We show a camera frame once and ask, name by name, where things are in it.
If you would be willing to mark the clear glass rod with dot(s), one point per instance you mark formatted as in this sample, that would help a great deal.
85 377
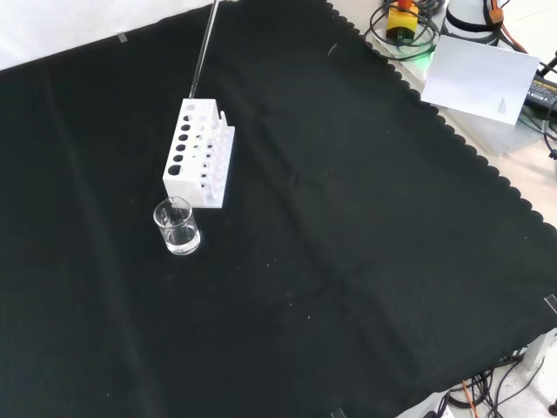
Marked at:
203 50

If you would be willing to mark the white test tube rack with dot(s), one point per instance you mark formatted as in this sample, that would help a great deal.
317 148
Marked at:
183 185

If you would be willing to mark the clear glass beaker with liquid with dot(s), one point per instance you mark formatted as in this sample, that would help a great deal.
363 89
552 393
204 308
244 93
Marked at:
178 241

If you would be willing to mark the black bench cloth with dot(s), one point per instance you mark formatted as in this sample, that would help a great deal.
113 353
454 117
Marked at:
326 226

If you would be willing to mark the clear tape piece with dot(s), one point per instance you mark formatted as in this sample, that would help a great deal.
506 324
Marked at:
338 413
551 303
122 38

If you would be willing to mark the yellow stop button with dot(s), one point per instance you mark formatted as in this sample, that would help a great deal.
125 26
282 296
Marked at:
402 19

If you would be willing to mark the pale board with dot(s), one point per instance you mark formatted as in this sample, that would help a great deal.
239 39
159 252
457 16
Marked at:
474 74

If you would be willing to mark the black power adapter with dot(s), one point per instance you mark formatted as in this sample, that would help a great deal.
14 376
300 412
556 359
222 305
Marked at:
543 92

